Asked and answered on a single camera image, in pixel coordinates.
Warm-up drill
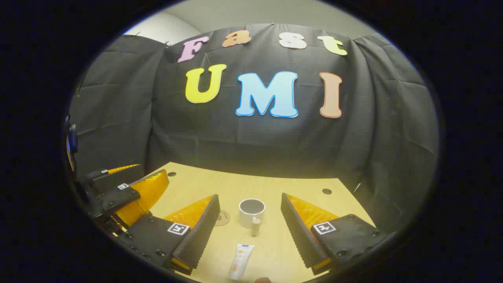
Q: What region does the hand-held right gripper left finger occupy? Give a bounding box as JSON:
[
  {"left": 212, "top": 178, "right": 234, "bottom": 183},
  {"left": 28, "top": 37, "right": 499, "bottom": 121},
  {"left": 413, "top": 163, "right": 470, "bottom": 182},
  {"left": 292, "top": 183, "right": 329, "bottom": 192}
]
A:
[{"left": 118, "top": 194, "right": 221, "bottom": 276}]

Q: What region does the black backdrop cloth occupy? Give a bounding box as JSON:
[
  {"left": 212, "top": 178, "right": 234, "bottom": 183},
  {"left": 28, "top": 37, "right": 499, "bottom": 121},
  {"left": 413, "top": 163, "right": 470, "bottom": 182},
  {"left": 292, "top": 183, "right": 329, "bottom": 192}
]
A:
[{"left": 65, "top": 23, "right": 440, "bottom": 236}]

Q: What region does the light wooden desktop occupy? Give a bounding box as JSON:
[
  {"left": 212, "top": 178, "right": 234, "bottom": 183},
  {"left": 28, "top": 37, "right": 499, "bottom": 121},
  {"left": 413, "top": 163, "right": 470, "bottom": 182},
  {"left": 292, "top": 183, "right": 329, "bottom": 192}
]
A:
[{"left": 114, "top": 162, "right": 378, "bottom": 283}]

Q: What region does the white toothpaste tube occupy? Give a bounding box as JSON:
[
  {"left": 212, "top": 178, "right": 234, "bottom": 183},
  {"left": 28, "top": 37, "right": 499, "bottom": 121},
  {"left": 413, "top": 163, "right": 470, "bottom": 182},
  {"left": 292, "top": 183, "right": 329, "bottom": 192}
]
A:
[{"left": 229, "top": 244, "right": 255, "bottom": 280}]

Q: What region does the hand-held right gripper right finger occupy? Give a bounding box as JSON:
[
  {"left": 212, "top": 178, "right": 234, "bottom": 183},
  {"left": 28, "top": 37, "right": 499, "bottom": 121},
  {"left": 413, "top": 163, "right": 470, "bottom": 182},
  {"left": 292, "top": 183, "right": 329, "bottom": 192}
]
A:
[{"left": 281, "top": 192, "right": 394, "bottom": 276}]

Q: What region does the white cup with wooden handle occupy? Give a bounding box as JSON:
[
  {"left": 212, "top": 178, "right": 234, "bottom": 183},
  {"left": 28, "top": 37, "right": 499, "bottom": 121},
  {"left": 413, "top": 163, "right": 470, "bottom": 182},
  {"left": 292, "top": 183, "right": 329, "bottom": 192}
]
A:
[{"left": 239, "top": 198, "right": 266, "bottom": 237}]

